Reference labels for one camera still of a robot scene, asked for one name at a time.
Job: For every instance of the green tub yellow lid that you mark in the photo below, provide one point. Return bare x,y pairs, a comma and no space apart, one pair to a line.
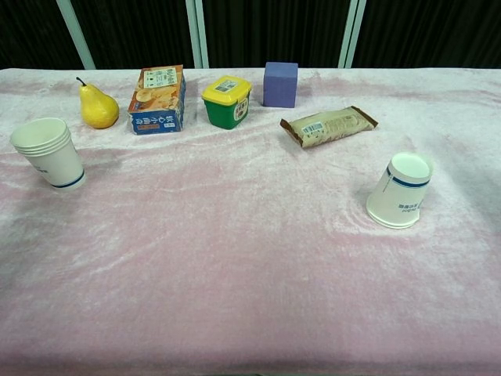
223,113

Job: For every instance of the brown beige snack bar wrapper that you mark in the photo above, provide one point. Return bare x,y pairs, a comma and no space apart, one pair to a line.
329,127

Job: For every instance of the white paper cup blue band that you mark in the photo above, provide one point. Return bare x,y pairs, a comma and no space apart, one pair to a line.
41,151
391,227
391,224
37,133
43,154
58,168
395,188

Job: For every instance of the black partition panel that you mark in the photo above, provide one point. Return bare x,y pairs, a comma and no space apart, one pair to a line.
137,35
430,31
23,35
274,31

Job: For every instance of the yellow pear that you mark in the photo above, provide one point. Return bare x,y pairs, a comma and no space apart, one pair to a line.
98,109

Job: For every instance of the pink velvet tablecloth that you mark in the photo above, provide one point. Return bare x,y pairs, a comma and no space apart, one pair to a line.
195,254

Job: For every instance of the purple foam cube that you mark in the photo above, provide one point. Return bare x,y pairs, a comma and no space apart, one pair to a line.
280,86

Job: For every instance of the light partition frame post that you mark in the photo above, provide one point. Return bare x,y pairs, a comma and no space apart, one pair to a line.
80,47
352,35
197,35

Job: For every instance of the orange blue cookie box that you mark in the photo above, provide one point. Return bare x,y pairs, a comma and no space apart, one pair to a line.
156,102

